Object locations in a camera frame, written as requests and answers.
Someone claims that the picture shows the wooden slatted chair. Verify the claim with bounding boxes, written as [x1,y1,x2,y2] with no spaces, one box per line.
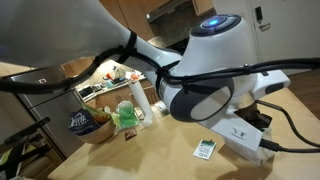
[143,85,161,106]

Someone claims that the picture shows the black door lock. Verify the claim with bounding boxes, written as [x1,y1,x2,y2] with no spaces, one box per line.
[255,5,265,24]

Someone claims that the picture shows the stainless steel refrigerator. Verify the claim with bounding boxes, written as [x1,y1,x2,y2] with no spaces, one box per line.
[2,66,84,158]

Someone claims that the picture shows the wooden bowl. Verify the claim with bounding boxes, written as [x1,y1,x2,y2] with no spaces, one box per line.
[73,119,118,144]

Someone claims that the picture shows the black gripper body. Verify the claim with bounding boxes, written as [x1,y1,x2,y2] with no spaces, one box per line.
[234,102,273,132]

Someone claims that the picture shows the small brown snack packet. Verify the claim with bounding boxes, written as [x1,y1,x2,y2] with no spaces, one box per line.
[124,127,139,141]

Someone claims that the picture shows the metal door handle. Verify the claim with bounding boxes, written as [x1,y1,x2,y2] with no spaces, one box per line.
[259,22,273,33]

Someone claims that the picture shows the metal range hood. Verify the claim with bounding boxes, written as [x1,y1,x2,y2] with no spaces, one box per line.
[145,0,194,23]

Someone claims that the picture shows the translucent green plastic bag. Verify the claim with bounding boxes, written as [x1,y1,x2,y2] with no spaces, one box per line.
[115,99,140,130]

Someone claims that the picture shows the white door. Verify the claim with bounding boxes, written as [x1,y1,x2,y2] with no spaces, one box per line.
[248,0,320,76]

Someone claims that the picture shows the dark blue snack bag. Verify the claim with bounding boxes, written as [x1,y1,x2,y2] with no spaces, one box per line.
[68,107,101,135]

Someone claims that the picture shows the white green Tazo tea packet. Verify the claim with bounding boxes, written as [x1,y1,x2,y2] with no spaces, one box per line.
[192,138,218,161]

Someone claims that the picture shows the small fridge magnet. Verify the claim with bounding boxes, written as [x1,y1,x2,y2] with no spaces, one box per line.
[35,77,48,86]

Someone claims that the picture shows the glass kettle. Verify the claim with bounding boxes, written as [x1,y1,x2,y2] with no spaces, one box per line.
[111,64,126,83]

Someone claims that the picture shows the wooden counter base cabinets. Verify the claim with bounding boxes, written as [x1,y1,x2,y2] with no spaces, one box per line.
[83,78,158,110]

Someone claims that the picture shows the black toaster oven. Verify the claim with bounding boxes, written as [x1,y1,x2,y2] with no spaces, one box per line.
[77,83,95,99]

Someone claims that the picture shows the small wooden wall cabinet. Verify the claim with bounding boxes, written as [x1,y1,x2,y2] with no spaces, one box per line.
[192,0,216,16]

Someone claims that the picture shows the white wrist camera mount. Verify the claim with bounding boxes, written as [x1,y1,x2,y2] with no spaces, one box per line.
[199,111,265,153]

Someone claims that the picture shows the blue cardboard box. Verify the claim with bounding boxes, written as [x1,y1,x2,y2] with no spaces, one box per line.
[82,102,122,127]

